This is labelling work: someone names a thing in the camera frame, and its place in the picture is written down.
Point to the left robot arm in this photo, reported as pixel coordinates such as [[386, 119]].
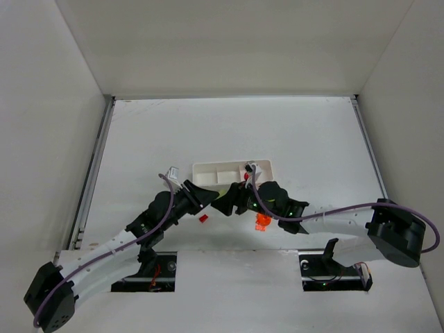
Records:
[[56, 291]]

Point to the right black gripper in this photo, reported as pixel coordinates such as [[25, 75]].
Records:
[[235, 197]]

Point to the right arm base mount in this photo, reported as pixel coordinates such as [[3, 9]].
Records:
[[319, 272]]

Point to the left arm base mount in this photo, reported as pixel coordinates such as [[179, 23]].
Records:
[[159, 277]]

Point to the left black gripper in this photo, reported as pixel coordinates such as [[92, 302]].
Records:
[[193, 197]]

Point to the orange round lego piece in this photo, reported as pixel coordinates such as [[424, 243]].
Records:
[[263, 220]]

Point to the left aluminium frame rail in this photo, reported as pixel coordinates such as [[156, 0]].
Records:
[[77, 228]]

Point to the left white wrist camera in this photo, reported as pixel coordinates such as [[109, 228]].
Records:
[[173, 177]]

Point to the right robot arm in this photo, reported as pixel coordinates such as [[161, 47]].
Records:
[[380, 231]]

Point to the white divided sorting tray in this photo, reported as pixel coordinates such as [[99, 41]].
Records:
[[220, 175]]

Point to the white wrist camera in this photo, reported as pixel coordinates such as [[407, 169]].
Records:
[[173, 177], [251, 167]]

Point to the right aluminium frame rail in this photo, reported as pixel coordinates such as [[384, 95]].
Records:
[[371, 153]]

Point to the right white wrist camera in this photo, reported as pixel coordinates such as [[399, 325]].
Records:
[[251, 167]]

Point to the aluminium frame rail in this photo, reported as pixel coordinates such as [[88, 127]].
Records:
[[77, 228], [371, 153]]

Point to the small red lego brick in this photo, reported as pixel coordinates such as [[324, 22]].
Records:
[[203, 218]]

